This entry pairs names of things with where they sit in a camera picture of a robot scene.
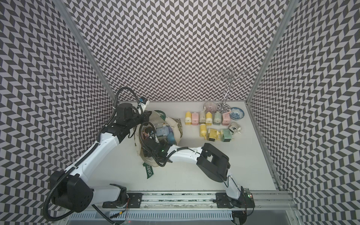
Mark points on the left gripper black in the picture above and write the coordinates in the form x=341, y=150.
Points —
x=146, y=116

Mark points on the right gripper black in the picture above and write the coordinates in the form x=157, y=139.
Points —
x=147, y=153

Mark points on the cream canvas tote bag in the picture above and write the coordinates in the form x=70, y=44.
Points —
x=153, y=139

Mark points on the blue round pencil sharpener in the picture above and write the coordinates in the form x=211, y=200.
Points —
x=171, y=139

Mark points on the yellow block pencil sharpener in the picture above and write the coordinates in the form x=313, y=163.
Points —
x=188, y=118

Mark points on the pink rounded pencil sharpener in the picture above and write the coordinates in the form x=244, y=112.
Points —
x=195, y=118

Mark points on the white cartoon pencil sharpener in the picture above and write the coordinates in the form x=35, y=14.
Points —
x=202, y=117

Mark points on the small yellow black sharpener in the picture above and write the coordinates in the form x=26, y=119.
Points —
x=212, y=135

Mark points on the yellow round pencil sharpener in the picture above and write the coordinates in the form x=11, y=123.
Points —
x=208, y=119

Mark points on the mint green pencil sharpener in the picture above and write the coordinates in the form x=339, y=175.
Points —
x=217, y=119

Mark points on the green block pencil sharpener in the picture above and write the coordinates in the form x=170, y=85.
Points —
x=225, y=135

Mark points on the pink block pencil sharpener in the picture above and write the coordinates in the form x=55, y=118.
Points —
x=226, y=119

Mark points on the white grey pencil sharpener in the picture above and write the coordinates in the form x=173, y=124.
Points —
x=235, y=128

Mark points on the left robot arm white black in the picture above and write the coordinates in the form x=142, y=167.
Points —
x=70, y=188

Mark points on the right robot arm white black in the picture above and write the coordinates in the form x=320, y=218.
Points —
x=211, y=161

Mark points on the pale blue block sharpener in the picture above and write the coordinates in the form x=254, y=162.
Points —
x=163, y=131

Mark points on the pink ribbed bowl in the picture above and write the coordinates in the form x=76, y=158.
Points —
x=210, y=107

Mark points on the blue white patterned bowl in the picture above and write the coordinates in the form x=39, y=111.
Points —
x=236, y=113

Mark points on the silver jewelry tree stand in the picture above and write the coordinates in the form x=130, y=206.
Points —
x=229, y=77

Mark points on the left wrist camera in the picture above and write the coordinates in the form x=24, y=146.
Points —
x=143, y=103

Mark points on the aluminium mounting rail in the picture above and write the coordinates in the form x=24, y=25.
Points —
x=203, y=200

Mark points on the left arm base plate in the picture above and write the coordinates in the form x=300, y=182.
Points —
x=130, y=200

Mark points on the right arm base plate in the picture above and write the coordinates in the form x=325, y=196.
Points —
x=223, y=201

